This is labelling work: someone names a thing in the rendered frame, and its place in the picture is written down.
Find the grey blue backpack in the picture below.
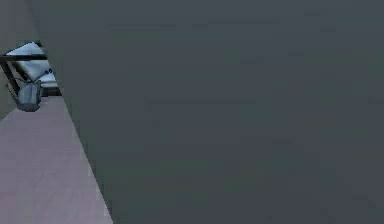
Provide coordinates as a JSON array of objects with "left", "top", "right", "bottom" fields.
[{"left": 5, "top": 78, "right": 42, "bottom": 112}]

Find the pale blue pillow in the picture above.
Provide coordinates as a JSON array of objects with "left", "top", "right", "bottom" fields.
[{"left": 5, "top": 41, "right": 55, "bottom": 83}]

